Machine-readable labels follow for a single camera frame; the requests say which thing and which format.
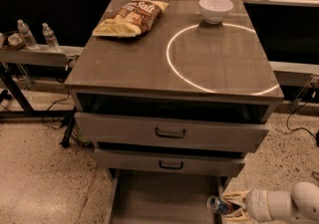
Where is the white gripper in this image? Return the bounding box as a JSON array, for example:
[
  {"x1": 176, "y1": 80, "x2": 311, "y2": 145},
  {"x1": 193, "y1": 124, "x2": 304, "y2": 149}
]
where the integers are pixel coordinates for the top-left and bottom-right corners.
[{"x1": 221, "y1": 189, "x2": 297, "y2": 223}]

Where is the red bull can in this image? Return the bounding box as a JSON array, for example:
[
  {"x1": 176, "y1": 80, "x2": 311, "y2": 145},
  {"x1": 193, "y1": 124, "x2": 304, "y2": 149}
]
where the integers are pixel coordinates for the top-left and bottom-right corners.
[{"x1": 206, "y1": 195, "x2": 239, "y2": 215}]

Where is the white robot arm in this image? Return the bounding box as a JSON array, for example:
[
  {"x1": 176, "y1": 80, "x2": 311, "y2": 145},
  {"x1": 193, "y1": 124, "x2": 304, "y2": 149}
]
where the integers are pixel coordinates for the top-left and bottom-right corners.
[{"x1": 222, "y1": 182, "x2": 319, "y2": 224}]

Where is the open bottom drawer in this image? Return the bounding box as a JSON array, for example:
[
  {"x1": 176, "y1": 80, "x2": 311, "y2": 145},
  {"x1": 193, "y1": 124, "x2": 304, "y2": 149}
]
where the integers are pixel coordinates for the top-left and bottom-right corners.
[{"x1": 104, "y1": 170, "x2": 225, "y2": 224}]

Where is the grey drawer cabinet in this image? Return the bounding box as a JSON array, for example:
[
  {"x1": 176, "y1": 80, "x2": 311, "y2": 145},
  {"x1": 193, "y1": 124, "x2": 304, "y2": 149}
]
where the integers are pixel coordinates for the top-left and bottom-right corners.
[{"x1": 64, "y1": 0, "x2": 285, "y2": 224}]

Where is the white bowl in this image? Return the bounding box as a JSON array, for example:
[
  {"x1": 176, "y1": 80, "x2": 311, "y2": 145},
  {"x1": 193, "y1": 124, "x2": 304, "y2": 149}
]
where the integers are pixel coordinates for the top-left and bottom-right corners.
[{"x1": 199, "y1": 0, "x2": 233, "y2": 24}]

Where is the chips bag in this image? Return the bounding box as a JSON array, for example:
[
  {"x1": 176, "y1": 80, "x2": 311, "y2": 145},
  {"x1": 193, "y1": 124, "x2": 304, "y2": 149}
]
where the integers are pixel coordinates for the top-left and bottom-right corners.
[{"x1": 93, "y1": 0, "x2": 169, "y2": 38}]

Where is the right water bottle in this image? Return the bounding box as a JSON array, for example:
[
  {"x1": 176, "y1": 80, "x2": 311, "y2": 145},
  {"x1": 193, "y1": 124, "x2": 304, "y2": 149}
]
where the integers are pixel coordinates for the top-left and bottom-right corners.
[{"x1": 42, "y1": 23, "x2": 61, "y2": 52}]

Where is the water bottle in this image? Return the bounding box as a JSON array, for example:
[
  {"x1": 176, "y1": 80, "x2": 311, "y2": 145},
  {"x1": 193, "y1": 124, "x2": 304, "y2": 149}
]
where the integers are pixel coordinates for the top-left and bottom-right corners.
[
  {"x1": 42, "y1": 23, "x2": 61, "y2": 52},
  {"x1": 17, "y1": 19, "x2": 39, "y2": 50}
]

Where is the grey side bench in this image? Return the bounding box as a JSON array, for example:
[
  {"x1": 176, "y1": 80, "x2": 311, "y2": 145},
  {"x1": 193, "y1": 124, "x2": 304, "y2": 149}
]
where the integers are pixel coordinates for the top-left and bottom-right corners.
[{"x1": 0, "y1": 45, "x2": 83, "y2": 67}]

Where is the left water bottle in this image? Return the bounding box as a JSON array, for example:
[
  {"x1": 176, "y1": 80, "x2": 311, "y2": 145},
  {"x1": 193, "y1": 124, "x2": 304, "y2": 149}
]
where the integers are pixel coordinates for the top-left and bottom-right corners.
[{"x1": 17, "y1": 19, "x2": 39, "y2": 50}]

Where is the small round container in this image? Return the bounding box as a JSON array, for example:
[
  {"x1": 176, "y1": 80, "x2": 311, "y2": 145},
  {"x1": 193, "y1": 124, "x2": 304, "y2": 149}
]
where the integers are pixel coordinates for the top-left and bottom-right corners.
[{"x1": 2, "y1": 31, "x2": 25, "y2": 51}]

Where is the middle drawer with handle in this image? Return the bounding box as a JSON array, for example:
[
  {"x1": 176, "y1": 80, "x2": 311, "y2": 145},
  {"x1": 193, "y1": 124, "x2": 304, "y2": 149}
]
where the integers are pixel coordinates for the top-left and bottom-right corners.
[{"x1": 94, "y1": 149, "x2": 245, "y2": 177}]

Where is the drawer with handle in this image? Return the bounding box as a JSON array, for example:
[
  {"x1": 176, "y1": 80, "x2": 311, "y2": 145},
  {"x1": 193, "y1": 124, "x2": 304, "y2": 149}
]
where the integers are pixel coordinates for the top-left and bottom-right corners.
[
  {"x1": 94, "y1": 149, "x2": 245, "y2": 177},
  {"x1": 75, "y1": 112, "x2": 268, "y2": 152}
]

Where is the top drawer with handle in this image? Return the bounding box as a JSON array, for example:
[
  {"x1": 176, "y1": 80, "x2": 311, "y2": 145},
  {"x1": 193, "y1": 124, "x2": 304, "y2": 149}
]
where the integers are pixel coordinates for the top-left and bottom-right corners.
[{"x1": 75, "y1": 112, "x2": 268, "y2": 152}]

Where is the black floor cable right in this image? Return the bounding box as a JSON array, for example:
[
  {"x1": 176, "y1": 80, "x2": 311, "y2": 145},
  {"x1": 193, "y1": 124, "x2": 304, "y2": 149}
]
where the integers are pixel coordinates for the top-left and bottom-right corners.
[{"x1": 286, "y1": 101, "x2": 319, "y2": 146}]

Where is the black floor cable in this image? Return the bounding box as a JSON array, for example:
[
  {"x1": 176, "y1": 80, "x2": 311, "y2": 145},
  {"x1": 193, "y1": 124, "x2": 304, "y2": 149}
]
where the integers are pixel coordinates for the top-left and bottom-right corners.
[
  {"x1": 40, "y1": 92, "x2": 73, "y2": 131},
  {"x1": 286, "y1": 101, "x2": 319, "y2": 146}
]

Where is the black floor cable left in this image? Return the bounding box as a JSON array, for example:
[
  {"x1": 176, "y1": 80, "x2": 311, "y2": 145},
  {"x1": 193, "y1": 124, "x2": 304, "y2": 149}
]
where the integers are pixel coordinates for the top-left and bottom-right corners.
[{"x1": 40, "y1": 92, "x2": 73, "y2": 131}]

